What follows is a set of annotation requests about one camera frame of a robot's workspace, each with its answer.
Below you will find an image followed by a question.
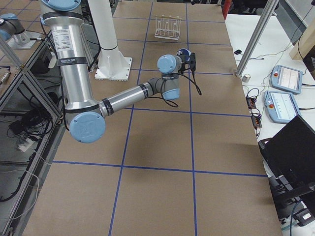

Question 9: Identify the teach pendant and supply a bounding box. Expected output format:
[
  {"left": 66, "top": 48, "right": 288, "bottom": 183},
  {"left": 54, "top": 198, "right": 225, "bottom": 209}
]
[
  {"left": 264, "top": 90, "right": 301, "bottom": 124},
  {"left": 270, "top": 65, "right": 303, "bottom": 94}
]

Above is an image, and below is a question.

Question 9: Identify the aluminium frame post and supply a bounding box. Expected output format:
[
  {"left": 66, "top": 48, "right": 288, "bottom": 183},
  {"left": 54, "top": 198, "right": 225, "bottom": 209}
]
[{"left": 235, "top": 0, "right": 279, "bottom": 77}]

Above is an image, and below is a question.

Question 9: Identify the lower teach pendant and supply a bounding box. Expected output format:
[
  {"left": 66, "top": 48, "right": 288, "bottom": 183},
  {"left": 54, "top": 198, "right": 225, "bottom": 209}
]
[{"left": 264, "top": 90, "right": 301, "bottom": 124}]

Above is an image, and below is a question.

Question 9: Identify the light blue plastic cup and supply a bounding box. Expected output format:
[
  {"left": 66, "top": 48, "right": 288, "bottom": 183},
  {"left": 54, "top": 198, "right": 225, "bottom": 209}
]
[{"left": 177, "top": 48, "right": 191, "bottom": 61}]

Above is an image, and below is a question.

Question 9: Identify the black camera cable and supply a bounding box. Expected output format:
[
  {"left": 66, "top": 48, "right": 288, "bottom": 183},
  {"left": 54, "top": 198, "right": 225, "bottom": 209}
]
[{"left": 147, "top": 68, "right": 203, "bottom": 108}]

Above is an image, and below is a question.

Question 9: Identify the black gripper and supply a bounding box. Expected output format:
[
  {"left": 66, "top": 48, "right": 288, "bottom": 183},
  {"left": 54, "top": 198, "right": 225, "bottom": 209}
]
[{"left": 179, "top": 55, "right": 190, "bottom": 74}]

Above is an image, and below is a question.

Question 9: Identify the upper teach pendant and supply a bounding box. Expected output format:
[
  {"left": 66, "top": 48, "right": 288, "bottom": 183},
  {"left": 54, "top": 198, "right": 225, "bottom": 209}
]
[{"left": 270, "top": 65, "right": 303, "bottom": 94}]

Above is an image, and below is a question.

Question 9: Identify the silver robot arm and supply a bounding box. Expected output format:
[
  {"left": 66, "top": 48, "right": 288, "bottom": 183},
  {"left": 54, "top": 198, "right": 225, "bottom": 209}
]
[
  {"left": 40, "top": 0, "right": 196, "bottom": 143},
  {"left": 0, "top": 13, "right": 25, "bottom": 41}
]

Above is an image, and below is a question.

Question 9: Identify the black laptop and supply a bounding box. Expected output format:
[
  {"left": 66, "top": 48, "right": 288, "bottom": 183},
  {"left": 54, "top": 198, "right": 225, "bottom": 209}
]
[{"left": 258, "top": 115, "right": 315, "bottom": 187}]

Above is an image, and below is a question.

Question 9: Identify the small metal cylinder weight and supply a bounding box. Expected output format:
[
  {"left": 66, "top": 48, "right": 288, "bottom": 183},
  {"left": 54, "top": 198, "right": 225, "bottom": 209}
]
[{"left": 242, "top": 74, "right": 251, "bottom": 83}]

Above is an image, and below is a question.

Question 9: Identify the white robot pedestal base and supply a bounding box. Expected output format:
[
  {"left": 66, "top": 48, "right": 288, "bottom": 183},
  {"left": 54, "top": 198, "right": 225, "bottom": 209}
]
[{"left": 88, "top": 0, "right": 132, "bottom": 81}]

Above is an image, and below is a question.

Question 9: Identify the white wire cup holder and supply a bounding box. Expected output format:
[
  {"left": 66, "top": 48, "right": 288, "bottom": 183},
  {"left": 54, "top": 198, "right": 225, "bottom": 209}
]
[{"left": 154, "top": 15, "right": 182, "bottom": 40}]

